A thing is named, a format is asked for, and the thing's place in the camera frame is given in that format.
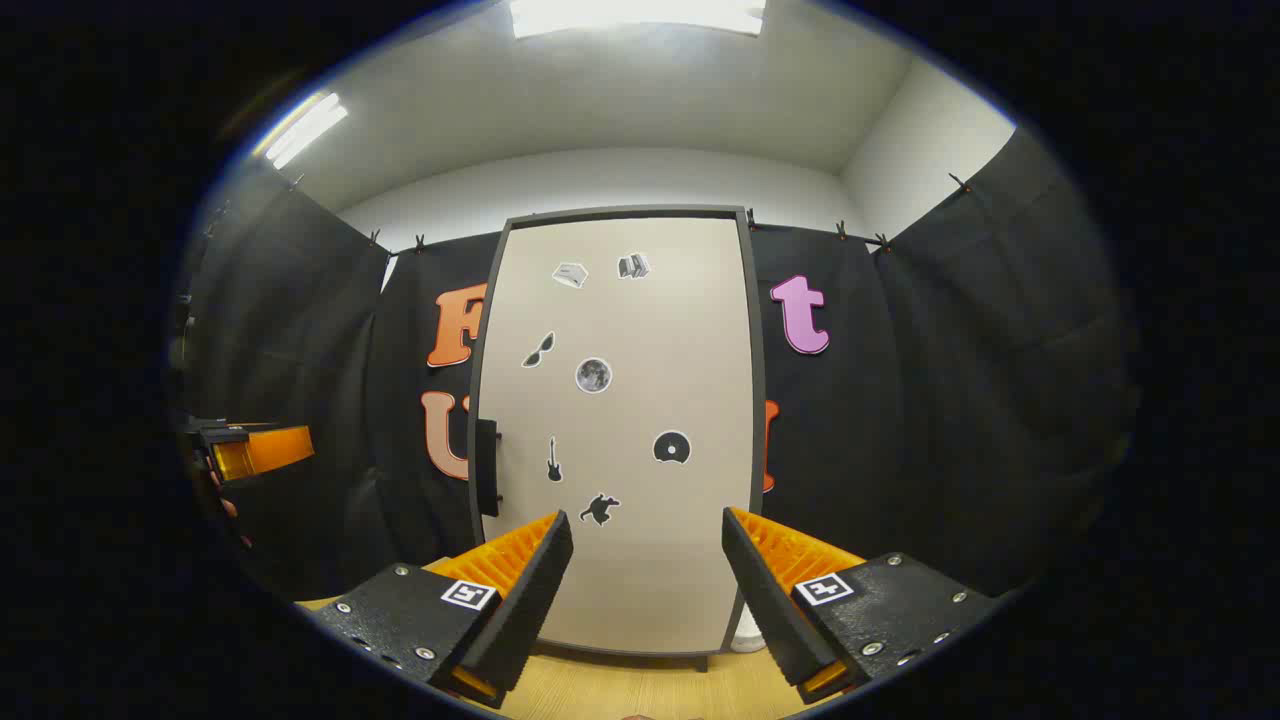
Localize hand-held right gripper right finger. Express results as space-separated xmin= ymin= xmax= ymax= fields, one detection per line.
xmin=722 ymin=506 xmax=1001 ymax=706

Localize white round container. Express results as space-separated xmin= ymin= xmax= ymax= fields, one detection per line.
xmin=728 ymin=600 xmax=769 ymax=654

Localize black backdrop cloth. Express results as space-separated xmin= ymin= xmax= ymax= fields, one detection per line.
xmin=180 ymin=125 xmax=1141 ymax=601

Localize grey cabinet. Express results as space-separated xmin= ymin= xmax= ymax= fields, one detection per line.
xmin=468 ymin=205 xmax=768 ymax=673

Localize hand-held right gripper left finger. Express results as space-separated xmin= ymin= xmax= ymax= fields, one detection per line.
xmin=312 ymin=510 xmax=576 ymax=709

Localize black cabinet door handle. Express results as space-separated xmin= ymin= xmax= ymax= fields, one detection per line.
xmin=474 ymin=418 xmax=503 ymax=518

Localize beige cabinet door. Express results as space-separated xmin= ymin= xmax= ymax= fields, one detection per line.
xmin=480 ymin=215 xmax=756 ymax=656

